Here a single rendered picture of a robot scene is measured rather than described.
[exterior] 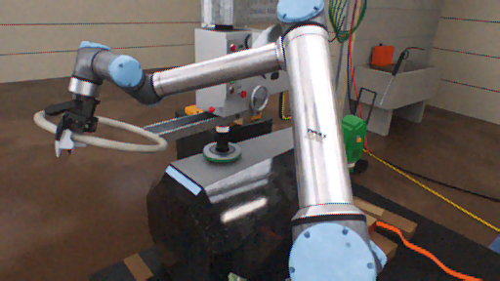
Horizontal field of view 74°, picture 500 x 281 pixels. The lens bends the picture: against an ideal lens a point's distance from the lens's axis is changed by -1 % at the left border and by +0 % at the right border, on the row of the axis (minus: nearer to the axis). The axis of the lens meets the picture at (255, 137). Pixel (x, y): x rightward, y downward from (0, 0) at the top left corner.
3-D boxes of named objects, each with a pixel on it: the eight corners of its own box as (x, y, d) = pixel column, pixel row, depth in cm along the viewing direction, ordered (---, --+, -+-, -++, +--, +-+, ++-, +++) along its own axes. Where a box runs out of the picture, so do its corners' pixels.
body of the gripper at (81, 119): (81, 136, 104) (90, 99, 103) (57, 127, 105) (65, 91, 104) (95, 134, 112) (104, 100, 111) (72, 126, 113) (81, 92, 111)
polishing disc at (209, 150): (197, 147, 194) (197, 145, 194) (229, 140, 205) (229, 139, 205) (213, 163, 178) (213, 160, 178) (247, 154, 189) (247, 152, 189)
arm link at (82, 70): (95, 42, 99) (73, 36, 103) (85, 82, 100) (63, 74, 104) (119, 50, 108) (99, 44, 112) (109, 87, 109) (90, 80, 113)
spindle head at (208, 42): (239, 100, 208) (241, 24, 190) (267, 108, 195) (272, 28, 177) (195, 112, 182) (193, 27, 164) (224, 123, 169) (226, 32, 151)
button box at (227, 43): (232, 95, 169) (234, 37, 158) (236, 97, 168) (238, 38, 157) (222, 99, 164) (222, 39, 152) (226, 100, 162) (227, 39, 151)
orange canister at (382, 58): (365, 66, 470) (369, 42, 457) (385, 63, 499) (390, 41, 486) (379, 69, 454) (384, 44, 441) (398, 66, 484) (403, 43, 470)
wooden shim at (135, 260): (123, 260, 221) (122, 259, 221) (137, 254, 227) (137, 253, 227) (139, 284, 204) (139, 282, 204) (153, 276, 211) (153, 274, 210)
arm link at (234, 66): (328, 39, 106) (143, 86, 122) (324, 13, 94) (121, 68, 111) (335, 70, 101) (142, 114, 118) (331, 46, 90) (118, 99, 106)
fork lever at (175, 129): (237, 107, 206) (238, 100, 205) (262, 115, 196) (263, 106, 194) (139, 135, 156) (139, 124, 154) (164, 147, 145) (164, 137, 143)
